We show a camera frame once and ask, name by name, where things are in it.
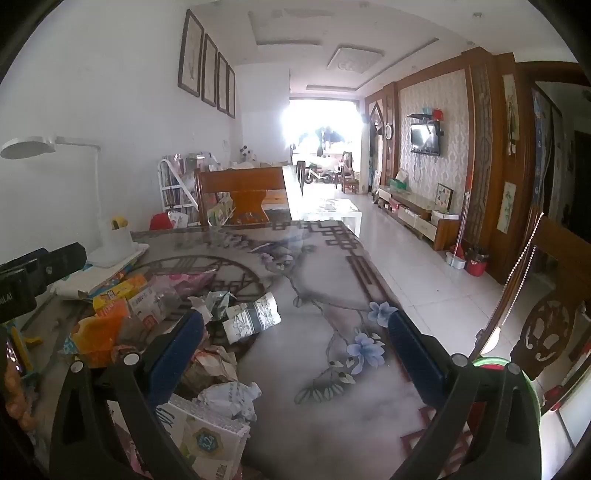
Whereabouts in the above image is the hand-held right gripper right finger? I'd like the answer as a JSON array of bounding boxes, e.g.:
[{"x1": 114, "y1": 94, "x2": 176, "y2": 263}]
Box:
[{"x1": 387, "y1": 310, "x2": 542, "y2": 480}]

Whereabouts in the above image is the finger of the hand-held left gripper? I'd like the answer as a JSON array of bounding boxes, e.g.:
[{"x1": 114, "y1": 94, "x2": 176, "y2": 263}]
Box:
[
  {"x1": 34, "y1": 243, "x2": 88, "y2": 284},
  {"x1": 0, "y1": 248, "x2": 49, "y2": 274}
]

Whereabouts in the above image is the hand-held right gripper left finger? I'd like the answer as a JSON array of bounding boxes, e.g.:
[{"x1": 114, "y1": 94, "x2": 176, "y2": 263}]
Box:
[{"x1": 50, "y1": 308, "x2": 218, "y2": 480}]

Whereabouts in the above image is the clear plastic bottle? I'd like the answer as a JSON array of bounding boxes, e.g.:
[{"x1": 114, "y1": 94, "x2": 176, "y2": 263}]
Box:
[{"x1": 127, "y1": 277, "x2": 183, "y2": 330}]

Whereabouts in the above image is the white paper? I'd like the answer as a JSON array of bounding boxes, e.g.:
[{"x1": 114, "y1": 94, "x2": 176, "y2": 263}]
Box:
[{"x1": 196, "y1": 381, "x2": 262, "y2": 423}]

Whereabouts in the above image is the green rimmed trash bin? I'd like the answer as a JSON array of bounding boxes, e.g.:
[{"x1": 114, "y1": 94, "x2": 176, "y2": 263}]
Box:
[{"x1": 470, "y1": 356, "x2": 544, "y2": 480}]

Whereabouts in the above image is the stack of books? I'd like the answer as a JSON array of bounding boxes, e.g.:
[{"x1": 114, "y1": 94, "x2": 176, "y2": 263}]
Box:
[{"x1": 51, "y1": 242, "x2": 151, "y2": 301}]

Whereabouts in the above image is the crumpled brown paper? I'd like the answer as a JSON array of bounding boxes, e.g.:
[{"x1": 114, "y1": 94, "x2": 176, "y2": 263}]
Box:
[{"x1": 182, "y1": 344, "x2": 238, "y2": 393}]

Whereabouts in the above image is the white desk lamp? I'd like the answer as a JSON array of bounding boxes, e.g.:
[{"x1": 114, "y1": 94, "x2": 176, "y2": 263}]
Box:
[{"x1": 0, "y1": 135, "x2": 148, "y2": 268}]

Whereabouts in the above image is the crumpled printed paper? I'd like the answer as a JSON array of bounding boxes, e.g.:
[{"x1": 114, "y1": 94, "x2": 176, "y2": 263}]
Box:
[{"x1": 188, "y1": 291, "x2": 236, "y2": 324}]

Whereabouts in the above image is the yellow box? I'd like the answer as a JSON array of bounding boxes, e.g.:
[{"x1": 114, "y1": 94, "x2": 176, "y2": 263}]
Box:
[{"x1": 92, "y1": 276, "x2": 147, "y2": 312}]

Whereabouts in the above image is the pink plastic bag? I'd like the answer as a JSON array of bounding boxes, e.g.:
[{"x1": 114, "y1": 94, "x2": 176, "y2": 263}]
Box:
[{"x1": 157, "y1": 272, "x2": 218, "y2": 301}]

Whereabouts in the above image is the orange snack packet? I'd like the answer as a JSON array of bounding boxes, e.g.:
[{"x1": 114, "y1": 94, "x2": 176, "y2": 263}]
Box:
[{"x1": 69, "y1": 298, "x2": 139, "y2": 367}]

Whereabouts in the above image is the patterned paper cup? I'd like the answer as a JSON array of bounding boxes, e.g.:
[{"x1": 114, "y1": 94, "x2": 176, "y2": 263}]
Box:
[{"x1": 223, "y1": 292, "x2": 281, "y2": 344}]

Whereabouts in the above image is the white tissue carton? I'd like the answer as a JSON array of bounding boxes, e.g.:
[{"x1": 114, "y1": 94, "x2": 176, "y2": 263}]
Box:
[{"x1": 157, "y1": 392, "x2": 252, "y2": 480}]

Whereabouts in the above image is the red bucket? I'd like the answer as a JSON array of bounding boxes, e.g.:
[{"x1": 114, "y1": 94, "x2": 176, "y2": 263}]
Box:
[{"x1": 465, "y1": 249, "x2": 490, "y2": 277}]

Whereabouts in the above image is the white book rack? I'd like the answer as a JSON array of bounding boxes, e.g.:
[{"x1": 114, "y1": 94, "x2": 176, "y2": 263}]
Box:
[{"x1": 158, "y1": 157, "x2": 204, "y2": 222}]

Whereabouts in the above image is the carved wooden chair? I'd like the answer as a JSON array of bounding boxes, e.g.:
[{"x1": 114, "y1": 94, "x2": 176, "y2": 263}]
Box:
[{"x1": 475, "y1": 215, "x2": 591, "y2": 416}]

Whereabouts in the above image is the wooden television cabinet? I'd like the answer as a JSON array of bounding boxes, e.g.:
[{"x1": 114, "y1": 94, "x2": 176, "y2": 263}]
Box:
[{"x1": 376, "y1": 185, "x2": 462, "y2": 251}]

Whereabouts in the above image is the white coffee table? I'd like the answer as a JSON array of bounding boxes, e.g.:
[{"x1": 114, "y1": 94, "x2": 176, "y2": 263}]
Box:
[{"x1": 283, "y1": 165, "x2": 363, "y2": 236}]

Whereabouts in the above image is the wooden dining chair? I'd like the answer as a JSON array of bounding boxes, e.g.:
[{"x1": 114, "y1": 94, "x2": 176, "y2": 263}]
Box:
[{"x1": 194, "y1": 166, "x2": 289, "y2": 227}]

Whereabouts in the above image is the small wooden chair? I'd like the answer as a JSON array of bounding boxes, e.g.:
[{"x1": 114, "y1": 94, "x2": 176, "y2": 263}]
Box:
[{"x1": 341, "y1": 152, "x2": 361, "y2": 195}]

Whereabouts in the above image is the small white bicycle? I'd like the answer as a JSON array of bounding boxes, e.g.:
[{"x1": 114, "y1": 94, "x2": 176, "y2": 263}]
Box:
[{"x1": 302, "y1": 164, "x2": 340, "y2": 185}]

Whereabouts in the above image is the blue door poster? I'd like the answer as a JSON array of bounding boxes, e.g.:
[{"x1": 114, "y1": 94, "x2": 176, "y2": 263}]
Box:
[{"x1": 531, "y1": 88, "x2": 552, "y2": 217}]

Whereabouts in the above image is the square ceiling light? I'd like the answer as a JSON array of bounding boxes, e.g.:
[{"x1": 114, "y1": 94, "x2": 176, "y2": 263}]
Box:
[{"x1": 328, "y1": 45, "x2": 385, "y2": 72}]

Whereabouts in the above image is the mop with white handle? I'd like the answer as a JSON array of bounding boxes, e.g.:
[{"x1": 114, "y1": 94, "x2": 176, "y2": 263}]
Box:
[{"x1": 445, "y1": 175, "x2": 472, "y2": 268}]

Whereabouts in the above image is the small picture frame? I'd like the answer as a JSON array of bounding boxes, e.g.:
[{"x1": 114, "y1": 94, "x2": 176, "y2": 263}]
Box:
[{"x1": 435, "y1": 183, "x2": 454, "y2": 213}]

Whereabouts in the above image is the short wall scroll picture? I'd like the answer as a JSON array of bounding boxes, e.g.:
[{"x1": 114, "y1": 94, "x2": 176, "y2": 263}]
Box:
[{"x1": 498, "y1": 181, "x2": 517, "y2": 233}]

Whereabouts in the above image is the wall television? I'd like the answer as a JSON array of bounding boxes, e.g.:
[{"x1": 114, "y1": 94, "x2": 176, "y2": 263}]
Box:
[{"x1": 410, "y1": 124, "x2": 440, "y2": 155}]

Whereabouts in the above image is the large framed wall picture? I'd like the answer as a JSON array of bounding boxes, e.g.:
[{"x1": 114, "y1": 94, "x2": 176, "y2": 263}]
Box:
[{"x1": 178, "y1": 8, "x2": 205, "y2": 97}]

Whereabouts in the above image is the tall wall scroll picture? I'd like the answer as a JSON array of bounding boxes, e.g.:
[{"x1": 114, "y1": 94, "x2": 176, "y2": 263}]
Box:
[{"x1": 502, "y1": 74, "x2": 520, "y2": 155}]

